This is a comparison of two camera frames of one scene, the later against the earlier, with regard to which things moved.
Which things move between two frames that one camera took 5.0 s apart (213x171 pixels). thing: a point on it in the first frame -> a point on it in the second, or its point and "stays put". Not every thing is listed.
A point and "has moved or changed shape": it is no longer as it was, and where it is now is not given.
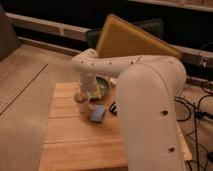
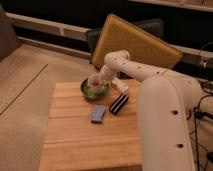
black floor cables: (200, 115) stays put
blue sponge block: (97, 112) stays put
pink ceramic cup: (83, 101) has moved or changed shape
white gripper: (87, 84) -> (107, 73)
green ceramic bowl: (102, 85) stays put
